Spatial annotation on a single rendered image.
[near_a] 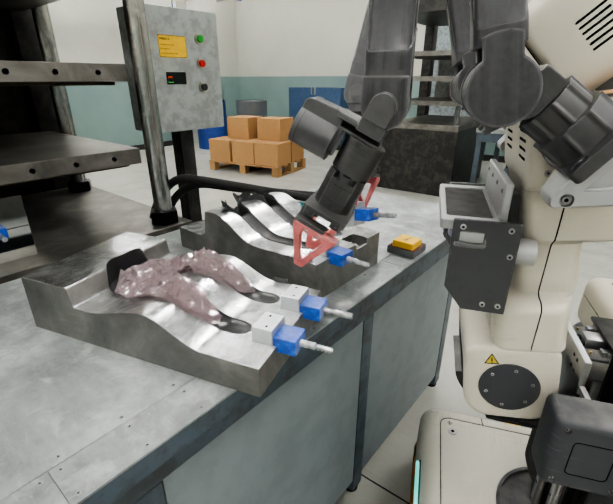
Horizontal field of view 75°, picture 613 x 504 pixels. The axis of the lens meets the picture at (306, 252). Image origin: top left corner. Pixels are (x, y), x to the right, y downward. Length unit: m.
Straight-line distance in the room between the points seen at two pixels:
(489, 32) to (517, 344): 0.51
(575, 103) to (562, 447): 0.54
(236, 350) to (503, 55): 0.52
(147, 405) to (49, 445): 0.13
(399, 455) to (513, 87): 1.37
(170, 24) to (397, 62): 1.18
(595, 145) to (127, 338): 0.72
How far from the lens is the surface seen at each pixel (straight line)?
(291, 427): 0.98
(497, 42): 0.51
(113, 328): 0.78
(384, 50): 0.53
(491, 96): 0.51
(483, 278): 0.72
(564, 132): 0.54
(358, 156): 0.55
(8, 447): 0.71
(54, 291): 0.85
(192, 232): 1.15
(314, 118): 0.56
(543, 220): 0.75
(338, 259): 0.86
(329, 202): 0.57
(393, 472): 1.61
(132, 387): 0.72
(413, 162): 4.95
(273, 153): 5.60
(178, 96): 1.61
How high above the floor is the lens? 1.25
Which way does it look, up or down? 23 degrees down
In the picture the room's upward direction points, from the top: straight up
